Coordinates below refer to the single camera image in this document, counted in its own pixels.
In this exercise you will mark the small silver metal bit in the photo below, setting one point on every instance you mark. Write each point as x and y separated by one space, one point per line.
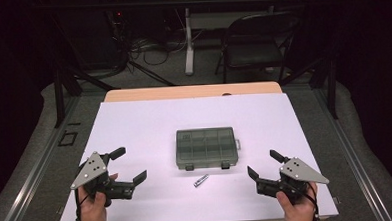
201 180

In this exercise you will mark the black folding chair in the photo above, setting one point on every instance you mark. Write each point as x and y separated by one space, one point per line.
253 54

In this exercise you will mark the light wooden table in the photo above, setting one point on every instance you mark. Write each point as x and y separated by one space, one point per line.
189 91

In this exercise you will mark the aluminium floor rail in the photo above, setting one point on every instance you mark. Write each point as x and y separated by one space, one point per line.
36 171
352 157

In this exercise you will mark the person's left hand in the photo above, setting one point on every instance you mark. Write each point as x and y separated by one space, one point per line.
92 213

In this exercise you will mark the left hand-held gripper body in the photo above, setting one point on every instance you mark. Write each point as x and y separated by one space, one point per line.
90 170

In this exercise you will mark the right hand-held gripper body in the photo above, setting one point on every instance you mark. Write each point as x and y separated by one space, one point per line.
298 172

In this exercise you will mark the dark equipment cabinet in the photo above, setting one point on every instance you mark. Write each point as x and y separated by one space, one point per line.
90 38

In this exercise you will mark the grey plastic compartment box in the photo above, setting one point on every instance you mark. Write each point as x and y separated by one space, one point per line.
205 146

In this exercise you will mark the person's right hand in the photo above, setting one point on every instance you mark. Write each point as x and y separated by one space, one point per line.
300 214

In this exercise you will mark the white board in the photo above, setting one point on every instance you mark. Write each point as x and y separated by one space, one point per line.
151 125

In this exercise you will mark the black metal stand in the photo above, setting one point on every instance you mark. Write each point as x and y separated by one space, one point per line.
59 96
332 91

